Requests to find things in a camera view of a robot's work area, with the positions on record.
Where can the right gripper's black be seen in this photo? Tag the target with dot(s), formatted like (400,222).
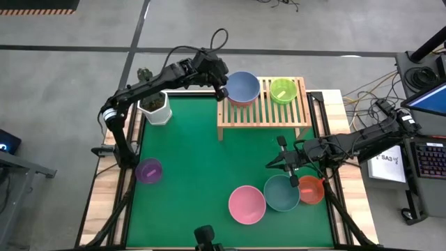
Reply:
(310,153)

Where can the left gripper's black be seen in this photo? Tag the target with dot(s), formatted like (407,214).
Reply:
(209,68)

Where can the blue bowl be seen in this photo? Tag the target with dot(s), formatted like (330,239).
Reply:
(244,85)

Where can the green translucent small bowl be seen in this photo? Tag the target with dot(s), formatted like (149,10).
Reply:
(277,87)

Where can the purple translucent small bowl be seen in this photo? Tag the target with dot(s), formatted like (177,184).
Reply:
(144,167)

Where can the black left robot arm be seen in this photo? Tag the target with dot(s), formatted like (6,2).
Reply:
(153,82)

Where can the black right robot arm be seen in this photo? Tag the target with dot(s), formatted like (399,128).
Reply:
(373,136)

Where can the wooden slatted shelf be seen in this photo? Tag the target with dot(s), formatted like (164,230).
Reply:
(265,116)

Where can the teal bowl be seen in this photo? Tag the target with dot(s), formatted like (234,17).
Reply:
(278,195)

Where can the orange translucent small bowl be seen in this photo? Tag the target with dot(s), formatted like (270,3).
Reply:
(311,196)

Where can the pink bowl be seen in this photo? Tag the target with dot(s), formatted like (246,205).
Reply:
(247,205)

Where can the white plant pot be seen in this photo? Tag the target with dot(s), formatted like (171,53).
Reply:
(158,116)

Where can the green cactus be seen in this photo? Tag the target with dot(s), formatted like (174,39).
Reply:
(144,74)

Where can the green table mat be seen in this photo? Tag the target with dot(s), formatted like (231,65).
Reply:
(195,157)

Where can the white SA3 sheet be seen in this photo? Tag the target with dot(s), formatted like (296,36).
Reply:
(386,169)

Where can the backlit black keyboard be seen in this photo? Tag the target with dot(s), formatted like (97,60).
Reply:
(432,160)

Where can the grey equipment cart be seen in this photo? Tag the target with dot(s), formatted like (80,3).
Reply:
(428,198)

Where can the monitor with blue screen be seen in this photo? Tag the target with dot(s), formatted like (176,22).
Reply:
(432,101)

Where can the black pole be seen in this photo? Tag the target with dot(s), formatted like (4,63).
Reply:
(428,45)

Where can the black mat with striped edge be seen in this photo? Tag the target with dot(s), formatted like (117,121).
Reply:
(35,4)

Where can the dark grey desk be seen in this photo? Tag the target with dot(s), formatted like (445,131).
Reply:
(21,165)

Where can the black table frame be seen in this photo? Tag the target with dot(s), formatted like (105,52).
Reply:
(322,118)

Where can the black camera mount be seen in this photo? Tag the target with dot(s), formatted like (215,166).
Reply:
(205,235)

